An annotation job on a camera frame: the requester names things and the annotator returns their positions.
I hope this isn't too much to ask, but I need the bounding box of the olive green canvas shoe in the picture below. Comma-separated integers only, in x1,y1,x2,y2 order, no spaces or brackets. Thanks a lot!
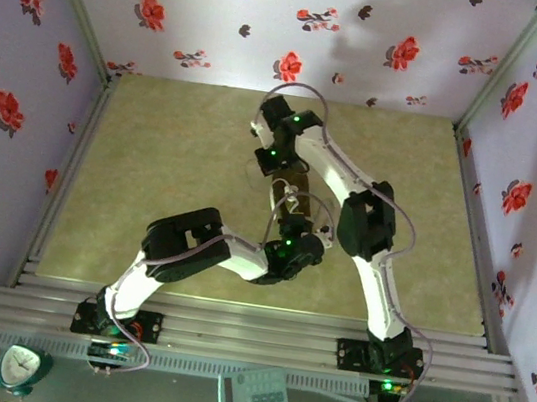
264,160,316,231

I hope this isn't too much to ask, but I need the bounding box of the white shoelace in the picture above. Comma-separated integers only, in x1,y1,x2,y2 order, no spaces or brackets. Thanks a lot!
239,166,339,225

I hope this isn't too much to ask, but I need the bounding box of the teal alarm clock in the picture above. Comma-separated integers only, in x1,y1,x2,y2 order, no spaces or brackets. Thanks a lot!
0,341,56,402

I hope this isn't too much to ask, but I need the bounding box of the grey right arm cable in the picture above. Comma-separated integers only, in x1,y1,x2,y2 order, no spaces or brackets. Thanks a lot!
212,76,471,402

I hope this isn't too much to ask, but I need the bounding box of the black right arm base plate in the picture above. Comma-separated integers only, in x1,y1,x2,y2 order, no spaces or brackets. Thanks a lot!
332,336,429,383

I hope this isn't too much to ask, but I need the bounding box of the grey slotted cable duct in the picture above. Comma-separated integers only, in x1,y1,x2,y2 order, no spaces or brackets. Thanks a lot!
0,326,372,402

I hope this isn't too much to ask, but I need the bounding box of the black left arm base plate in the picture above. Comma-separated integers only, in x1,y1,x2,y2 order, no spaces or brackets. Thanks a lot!
69,299,166,347

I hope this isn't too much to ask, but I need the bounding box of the aluminium side rail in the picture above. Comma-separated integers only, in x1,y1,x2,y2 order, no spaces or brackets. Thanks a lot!
10,68,116,296
421,122,537,356

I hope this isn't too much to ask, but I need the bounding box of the aluminium frame post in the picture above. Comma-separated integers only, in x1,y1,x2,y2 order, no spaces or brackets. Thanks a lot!
17,0,123,82
453,0,537,144

